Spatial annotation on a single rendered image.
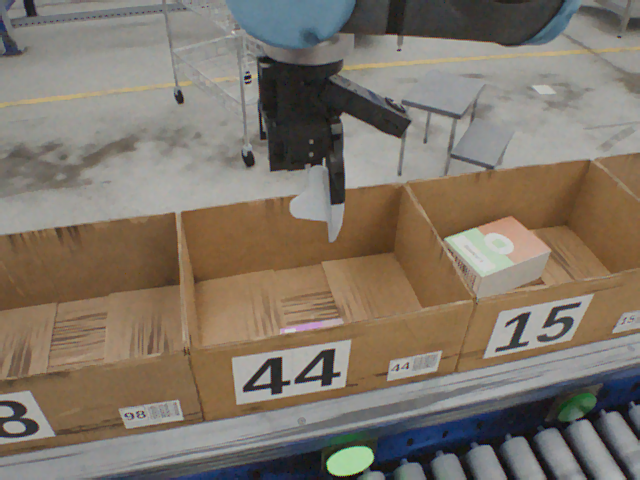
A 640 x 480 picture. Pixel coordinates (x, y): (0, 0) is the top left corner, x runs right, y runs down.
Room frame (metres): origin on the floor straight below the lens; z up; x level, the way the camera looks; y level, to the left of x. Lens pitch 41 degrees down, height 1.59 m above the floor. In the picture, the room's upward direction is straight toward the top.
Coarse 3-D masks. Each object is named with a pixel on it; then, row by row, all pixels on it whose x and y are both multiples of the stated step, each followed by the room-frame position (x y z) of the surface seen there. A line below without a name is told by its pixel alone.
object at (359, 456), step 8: (352, 448) 0.39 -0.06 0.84; (360, 448) 0.39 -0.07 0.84; (368, 448) 0.39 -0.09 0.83; (336, 456) 0.38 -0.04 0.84; (344, 456) 0.38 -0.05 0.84; (352, 456) 0.38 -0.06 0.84; (360, 456) 0.38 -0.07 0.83; (368, 456) 0.38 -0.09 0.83; (328, 464) 0.38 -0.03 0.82; (336, 464) 0.37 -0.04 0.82; (344, 464) 0.37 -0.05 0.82; (352, 464) 0.38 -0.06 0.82; (360, 464) 0.38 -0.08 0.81; (368, 464) 0.38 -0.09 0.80; (336, 472) 0.37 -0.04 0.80; (344, 472) 0.37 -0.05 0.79; (352, 472) 0.38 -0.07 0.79
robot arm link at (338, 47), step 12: (336, 36) 0.49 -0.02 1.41; (348, 36) 0.50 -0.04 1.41; (264, 48) 0.51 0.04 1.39; (276, 48) 0.49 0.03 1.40; (312, 48) 0.48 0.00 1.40; (324, 48) 0.48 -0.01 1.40; (336, 48) 0.49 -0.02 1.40; (348, 48) 0.50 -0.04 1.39; (276, 60) 0.49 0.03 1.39; (288, 60) 0.48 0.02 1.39; (300, 60) 0.48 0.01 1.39; (312, 60) 0.48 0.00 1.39; (324, 60) 0.48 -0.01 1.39; (336, 60) 0.49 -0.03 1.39
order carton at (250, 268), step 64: (384, 192) 0.77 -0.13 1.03; (192, 256) 0.69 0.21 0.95; (256, 256) 0.72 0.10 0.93; (320, 256) 0.74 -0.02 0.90; (384, 256) 0.76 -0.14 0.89; (448, 256) 0.58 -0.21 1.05; (192, 320) 0.53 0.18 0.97; (256, 320) 0.60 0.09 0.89; (320, 320) 0.60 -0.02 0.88; (384, 320) 0.46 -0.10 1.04; (448, 320) 0.49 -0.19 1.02; (384, 384) 0.47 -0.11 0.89
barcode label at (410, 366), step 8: (440, 352) 0.48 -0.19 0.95; (400, 360) 0.47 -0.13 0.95; (408, 360) 0.47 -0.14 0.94; (416, 360) 0.48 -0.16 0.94; (424, 360) 0.48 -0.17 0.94; (432, 360) 0.48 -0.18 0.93; (392, 368) 0.47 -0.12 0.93; (400, 368) 0.47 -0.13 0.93; (408, 368) 0.47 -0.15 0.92; (416, 368) 0.48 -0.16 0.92; (424, 368) 0.48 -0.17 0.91; (432, 368) 0.48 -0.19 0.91; (392, 376) 0.47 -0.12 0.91; (400, 376) 0.47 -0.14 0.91
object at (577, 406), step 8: (568, 400) 0.47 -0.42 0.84; (576, 400) 0.46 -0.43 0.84; (584, 400) 0.46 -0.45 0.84; (592, 400) 0.47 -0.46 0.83; (560, 408) 0.46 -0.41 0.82; (568, 408) 0.46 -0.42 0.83; (576, 408) 0.46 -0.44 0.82; (584, 408) 0.46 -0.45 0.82; (592, 408) 0.47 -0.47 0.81; (560, 416) 0.46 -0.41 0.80; (568, 416) 0.46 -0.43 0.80; (576, 416) 0.46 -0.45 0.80
